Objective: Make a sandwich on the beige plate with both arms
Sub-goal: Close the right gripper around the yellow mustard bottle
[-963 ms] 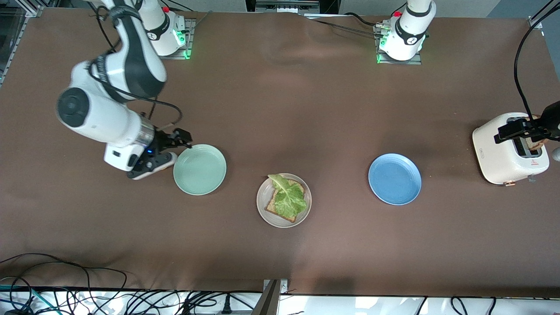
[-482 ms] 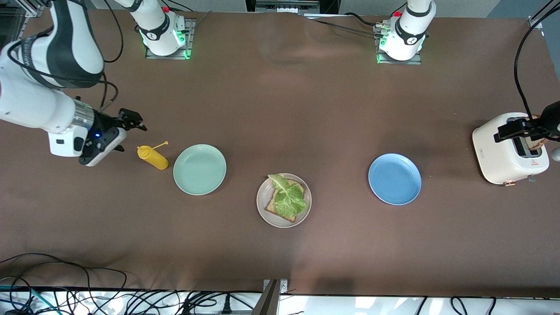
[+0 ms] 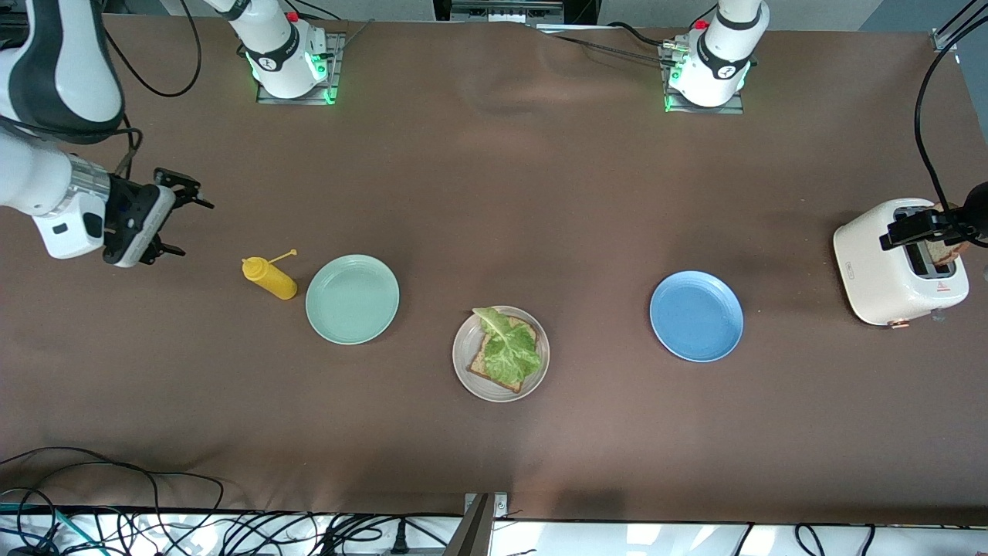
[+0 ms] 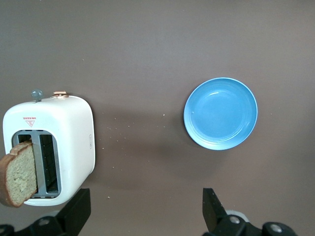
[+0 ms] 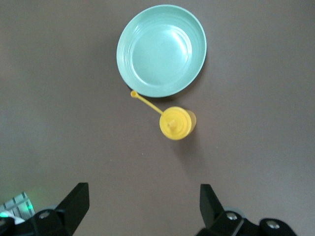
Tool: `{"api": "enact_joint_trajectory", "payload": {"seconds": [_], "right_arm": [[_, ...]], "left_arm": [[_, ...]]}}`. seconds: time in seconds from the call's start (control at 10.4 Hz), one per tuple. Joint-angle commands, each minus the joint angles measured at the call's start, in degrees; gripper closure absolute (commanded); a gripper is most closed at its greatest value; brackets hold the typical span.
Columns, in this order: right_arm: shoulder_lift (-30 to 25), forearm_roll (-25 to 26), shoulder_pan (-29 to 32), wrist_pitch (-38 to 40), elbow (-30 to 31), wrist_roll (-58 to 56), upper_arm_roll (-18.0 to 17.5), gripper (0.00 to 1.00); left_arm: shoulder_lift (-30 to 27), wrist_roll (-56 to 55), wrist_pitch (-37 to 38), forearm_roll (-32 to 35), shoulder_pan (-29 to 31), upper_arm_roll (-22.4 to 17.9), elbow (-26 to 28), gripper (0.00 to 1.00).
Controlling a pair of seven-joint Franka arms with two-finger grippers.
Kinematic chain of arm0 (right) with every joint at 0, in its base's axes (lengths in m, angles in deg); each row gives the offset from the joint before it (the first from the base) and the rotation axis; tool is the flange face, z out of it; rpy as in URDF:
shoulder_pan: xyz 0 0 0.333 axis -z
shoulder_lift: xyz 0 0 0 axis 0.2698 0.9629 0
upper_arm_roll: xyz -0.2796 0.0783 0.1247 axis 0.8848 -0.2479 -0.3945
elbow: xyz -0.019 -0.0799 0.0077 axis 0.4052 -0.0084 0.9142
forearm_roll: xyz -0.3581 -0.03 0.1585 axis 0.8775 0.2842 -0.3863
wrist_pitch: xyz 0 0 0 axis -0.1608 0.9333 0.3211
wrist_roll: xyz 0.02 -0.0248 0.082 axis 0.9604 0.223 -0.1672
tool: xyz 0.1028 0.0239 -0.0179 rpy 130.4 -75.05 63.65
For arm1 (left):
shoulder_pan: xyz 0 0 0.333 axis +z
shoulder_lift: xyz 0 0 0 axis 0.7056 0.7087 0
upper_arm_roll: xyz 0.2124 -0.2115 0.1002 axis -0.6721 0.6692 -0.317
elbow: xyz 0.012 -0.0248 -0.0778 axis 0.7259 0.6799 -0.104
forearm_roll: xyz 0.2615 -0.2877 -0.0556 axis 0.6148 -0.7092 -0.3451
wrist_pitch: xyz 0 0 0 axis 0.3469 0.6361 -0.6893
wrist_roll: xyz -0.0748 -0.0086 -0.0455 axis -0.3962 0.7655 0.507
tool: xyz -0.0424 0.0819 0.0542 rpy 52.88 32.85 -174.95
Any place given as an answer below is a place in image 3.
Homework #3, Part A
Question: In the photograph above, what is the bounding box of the brown bread slice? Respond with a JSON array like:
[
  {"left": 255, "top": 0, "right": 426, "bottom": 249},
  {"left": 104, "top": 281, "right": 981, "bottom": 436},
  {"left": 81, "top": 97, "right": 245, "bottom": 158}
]
[
  {"left": 467, "top": 315, "right": 539, "bottom": 394},
  {"left": 926, "top": 202, "right": 967, "bottom": 268}
]

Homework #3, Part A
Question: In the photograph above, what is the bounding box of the yellow mustard squeeze bottle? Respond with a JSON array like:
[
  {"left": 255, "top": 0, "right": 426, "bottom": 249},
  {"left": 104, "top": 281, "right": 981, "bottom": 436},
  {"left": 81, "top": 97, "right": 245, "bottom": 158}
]
[{"left": 242, "top": 249, "right": 299, "bottom": 301}]

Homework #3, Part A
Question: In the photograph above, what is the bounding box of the green lettuce leaf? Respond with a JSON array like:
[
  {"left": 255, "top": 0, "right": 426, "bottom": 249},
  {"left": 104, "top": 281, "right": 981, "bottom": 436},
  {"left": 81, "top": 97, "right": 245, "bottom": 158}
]
[{"left": 472, "top": 307, "right": 542, "bottom": 388}]

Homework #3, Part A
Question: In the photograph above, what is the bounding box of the green plate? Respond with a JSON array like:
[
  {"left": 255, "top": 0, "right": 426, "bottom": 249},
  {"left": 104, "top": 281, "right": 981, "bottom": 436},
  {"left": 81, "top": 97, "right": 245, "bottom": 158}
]
[{"left": 305, "top": 254, "right": 401, "bottom": 345}]

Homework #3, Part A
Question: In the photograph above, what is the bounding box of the blue plate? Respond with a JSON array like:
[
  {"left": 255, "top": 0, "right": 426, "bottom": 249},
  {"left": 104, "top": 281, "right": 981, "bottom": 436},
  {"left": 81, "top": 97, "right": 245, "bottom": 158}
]
[{"left": 649, "top": 270, "right": 745, "bottom": 363}]

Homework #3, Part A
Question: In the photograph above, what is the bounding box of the beige plate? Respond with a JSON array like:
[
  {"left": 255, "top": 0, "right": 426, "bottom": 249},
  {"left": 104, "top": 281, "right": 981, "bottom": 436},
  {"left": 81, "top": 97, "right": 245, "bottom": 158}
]
[{"left": 452, "top": 306, "right": 551, "bottom": 403}]

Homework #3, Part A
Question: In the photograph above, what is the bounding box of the cream white toaster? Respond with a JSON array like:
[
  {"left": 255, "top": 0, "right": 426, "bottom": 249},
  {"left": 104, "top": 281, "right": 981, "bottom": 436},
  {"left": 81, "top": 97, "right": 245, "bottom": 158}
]
[{"left": 832, "top": 198, "right": 970, "bottom": 329}]

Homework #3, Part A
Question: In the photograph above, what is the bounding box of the brown tablecloth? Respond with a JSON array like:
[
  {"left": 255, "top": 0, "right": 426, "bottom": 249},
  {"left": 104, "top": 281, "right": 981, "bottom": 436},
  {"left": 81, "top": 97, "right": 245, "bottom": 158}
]
[{"left": 0, "top": 14, "right": 988, "bottom": 527}]

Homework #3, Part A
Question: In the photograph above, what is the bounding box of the black equipment box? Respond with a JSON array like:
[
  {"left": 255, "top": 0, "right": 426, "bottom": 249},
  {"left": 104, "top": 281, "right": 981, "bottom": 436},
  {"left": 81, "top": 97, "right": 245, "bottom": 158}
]
[{"left": 432, "top": 0, "right": 600, "bottom": 26}]

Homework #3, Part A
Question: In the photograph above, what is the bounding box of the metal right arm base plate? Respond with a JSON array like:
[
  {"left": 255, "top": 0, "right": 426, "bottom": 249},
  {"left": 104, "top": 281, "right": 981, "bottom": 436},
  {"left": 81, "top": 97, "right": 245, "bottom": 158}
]
[{"left": 255, "top": 31, "right": 346, "bottom": 107}]

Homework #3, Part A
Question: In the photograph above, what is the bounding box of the aluminium frame profile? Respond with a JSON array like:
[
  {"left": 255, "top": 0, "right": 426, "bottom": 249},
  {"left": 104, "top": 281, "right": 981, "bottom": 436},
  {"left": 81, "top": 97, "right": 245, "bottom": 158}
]
[{"left": 929, "top": 0, "right": 988, "bottom": 53}]

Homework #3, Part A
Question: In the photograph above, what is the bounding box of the black looping floor cable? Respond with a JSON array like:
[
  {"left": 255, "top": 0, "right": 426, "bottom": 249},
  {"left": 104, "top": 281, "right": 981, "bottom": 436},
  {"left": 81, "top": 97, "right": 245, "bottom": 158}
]
[{"left": 0, "top": 446, "right": 226, "bottom": 556}]

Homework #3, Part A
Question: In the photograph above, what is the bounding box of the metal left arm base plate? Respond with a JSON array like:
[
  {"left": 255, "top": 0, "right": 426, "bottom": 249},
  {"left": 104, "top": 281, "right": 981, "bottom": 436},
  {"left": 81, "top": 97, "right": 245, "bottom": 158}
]
[{"left": 664, "top": 42, "right": 746, "bottom": 116}]

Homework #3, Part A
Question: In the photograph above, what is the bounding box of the teal cable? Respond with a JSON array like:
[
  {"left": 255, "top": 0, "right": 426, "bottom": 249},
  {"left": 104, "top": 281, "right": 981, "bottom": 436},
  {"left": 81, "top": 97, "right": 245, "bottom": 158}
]
[{"left": 0, "top": 502, "right": 87, "bottom": 552}]

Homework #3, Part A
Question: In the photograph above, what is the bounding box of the black cable on table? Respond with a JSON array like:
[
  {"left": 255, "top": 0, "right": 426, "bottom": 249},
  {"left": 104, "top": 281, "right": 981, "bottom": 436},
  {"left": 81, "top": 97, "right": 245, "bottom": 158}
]
[{"left": 533, "top": 22, "right": 684, "bottom": 66}]

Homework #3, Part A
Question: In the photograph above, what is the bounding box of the grey metal bracket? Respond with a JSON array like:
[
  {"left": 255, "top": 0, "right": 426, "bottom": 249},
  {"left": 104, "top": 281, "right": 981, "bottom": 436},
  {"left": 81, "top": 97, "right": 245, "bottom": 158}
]
[{"left": 458, "top": 492, "right": 509, "bottom": 556}]

